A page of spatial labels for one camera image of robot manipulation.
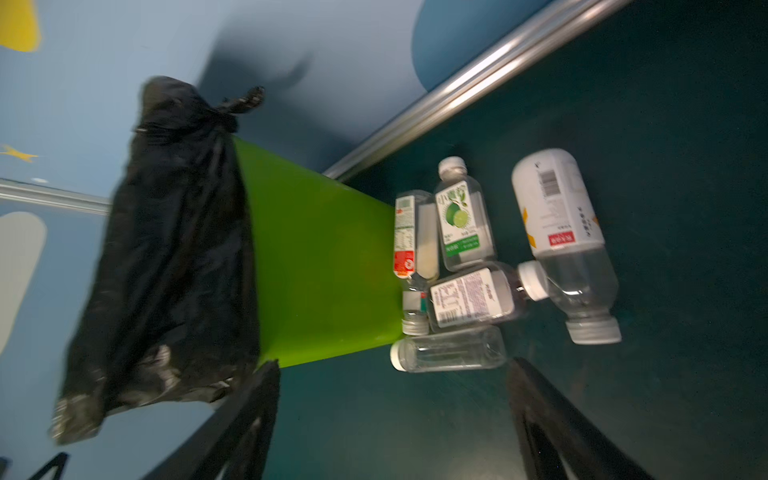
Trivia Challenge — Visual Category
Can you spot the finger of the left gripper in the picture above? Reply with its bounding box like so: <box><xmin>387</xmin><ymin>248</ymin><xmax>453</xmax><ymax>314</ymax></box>
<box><xmin>29</xmin><ymin>452</ymin><xmax>69</xmax><ymax>480</ymax></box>

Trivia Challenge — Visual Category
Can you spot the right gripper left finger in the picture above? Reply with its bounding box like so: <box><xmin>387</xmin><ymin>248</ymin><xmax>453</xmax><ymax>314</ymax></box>
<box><xmin>145</xmin><ymin>361</ymin><xmax>281</xmax><ymax>480</ymax></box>

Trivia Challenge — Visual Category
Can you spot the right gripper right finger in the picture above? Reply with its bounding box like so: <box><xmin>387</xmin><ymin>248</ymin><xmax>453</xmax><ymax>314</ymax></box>
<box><xmin>507</xmin><ymin>358</ymin><xmax>651</xmax><ymax>479</ymax></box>

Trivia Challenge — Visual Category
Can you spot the green bin with black liner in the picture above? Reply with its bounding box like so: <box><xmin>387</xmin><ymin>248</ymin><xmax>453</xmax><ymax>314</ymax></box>
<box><xmin>51</xmin><ymin>76</ymin><xmax>401</xmax><ymax>445</ymax></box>

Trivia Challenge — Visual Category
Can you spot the clear square bottle white cap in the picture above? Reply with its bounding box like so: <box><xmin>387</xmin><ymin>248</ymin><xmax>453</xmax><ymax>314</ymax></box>
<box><xmin>390</xmin><ymin>325</ymin><xmax>507</xmax><ymax>373</ymax></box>

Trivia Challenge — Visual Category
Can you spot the purple text label bottle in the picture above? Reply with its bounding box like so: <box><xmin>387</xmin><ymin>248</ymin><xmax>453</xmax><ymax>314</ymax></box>
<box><xmin>428</xmin><ymin>261</ymin><xmax>549</xmax><ymax>333</ymax></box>

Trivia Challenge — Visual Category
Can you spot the white label bottle far right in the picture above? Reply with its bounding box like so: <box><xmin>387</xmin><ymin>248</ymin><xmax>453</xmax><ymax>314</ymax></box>
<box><xmin>511</xmin><ymin>148</ymin><xmax>622</xmax><ymax>345</ymax></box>

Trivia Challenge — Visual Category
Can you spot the green label clear bottle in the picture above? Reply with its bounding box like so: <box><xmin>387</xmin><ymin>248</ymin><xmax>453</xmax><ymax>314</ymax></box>
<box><xmin>434</xmin><ymin>156</ymin><xmax>497</xmax><ymax>272</ymax></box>

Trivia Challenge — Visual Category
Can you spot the tall red white label bottle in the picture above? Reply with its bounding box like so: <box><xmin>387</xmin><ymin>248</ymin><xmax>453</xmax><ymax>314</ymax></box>
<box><xmin>393</xmin><ymin>190</ymin><xmax>440</xmax><ymax>336</ymax></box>

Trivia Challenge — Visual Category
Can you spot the rear aluminium crossbar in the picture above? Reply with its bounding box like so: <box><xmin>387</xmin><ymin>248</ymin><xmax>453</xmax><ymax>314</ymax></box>
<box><xmin>323</xmin><ymin>0</ymin><xmax>631</xmax><ymax>181</ymax></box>

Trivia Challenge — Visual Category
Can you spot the left aluminium frame post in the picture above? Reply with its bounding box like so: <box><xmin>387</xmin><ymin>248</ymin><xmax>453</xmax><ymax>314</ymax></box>
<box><xmin>1</xmin><ymin>179</ymin><xmax>111</xmax><ymax>215</ymax></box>

